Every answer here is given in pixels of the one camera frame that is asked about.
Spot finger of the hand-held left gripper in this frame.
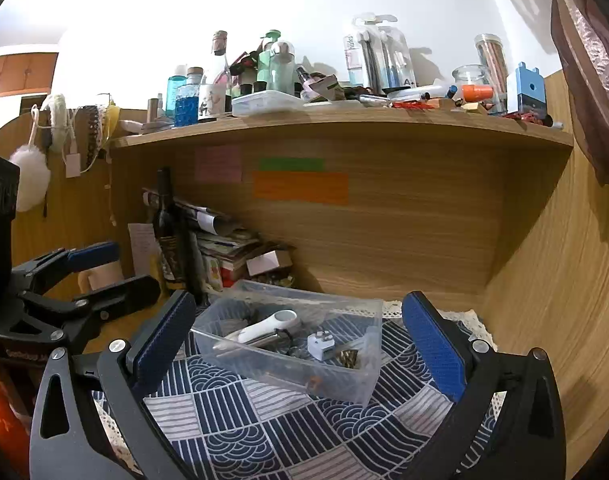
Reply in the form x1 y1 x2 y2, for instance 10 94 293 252
12 241 121 295
22 275 162 323

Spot wooden wall cabinet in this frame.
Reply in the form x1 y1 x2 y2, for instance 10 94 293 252
0 47 58 99

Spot clear jar with silver lid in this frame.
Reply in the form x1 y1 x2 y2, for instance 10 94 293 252
269 40 298 95

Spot white plug adapter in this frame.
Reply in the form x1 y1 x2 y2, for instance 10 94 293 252
306 329 338 362

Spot blue plastic box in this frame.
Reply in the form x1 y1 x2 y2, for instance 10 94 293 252
506 62 548 116

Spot white note paper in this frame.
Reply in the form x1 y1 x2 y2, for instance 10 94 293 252
128 222 158 282

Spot white bottle opener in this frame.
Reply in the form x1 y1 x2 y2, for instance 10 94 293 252
213 310 301 354

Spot small white card box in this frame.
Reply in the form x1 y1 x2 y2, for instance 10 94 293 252
245 248 294 278

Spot rolled magazine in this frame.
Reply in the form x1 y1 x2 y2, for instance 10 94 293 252
141 187 231 234

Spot orange sticky note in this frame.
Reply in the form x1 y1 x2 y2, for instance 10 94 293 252
251 170 350 206

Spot teal plastic bottle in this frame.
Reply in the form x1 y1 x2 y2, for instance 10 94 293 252
165 73 188 116

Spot mint green pump bottle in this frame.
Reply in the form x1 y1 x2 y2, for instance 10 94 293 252
256 29 283 94

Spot black lace strap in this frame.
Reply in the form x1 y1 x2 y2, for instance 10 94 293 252
76 104 103 171

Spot wooden shelf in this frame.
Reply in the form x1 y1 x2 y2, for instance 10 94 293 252
108 106 576 149

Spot white plastic container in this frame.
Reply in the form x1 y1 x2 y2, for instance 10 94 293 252
230 89 305 117

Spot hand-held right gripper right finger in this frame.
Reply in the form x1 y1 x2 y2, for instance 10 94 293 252
399 290 569 480

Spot clear labelled glass bottle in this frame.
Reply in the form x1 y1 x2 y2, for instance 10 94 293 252
199 31 236 119

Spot white fluffy band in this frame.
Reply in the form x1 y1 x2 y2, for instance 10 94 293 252
39 93 68 154

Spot pink striped curtain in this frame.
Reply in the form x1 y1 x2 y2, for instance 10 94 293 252
471 0 609 187

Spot green sticky note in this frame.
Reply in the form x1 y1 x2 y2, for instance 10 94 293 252
259 157 325 173

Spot stack of books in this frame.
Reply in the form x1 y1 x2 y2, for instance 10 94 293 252
196 229 266 292

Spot pink sticky note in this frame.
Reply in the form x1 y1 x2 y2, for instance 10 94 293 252
194 145 244 184

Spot empty glass jar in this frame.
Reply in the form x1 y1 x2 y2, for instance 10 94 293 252
452 63 490 96

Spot dark wine bottle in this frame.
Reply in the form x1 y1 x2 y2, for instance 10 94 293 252
151 167 188 289

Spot clear plastic storage box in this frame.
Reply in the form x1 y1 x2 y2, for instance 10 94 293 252
191 280 385 406

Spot blue glass bottle with cork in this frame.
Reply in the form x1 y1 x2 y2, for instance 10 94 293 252
174 66 206 127

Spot clear tube of pencils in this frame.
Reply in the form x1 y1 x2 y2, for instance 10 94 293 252
473 33 508 104

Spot orange marker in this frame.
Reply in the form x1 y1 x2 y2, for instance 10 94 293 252
461 83 494 104

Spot metal key ring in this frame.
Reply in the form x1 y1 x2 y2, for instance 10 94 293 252
272 335 310 359

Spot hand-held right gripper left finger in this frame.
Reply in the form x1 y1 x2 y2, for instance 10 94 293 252
28 289 198 480

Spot blue white patterned tablecloth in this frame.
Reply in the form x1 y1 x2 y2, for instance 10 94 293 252
91 300 501 480

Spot white round puff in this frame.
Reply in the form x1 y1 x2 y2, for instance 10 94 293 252
8 144 52 214

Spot packaged toothbrushes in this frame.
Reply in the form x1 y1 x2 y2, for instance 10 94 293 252
343 13 418 89

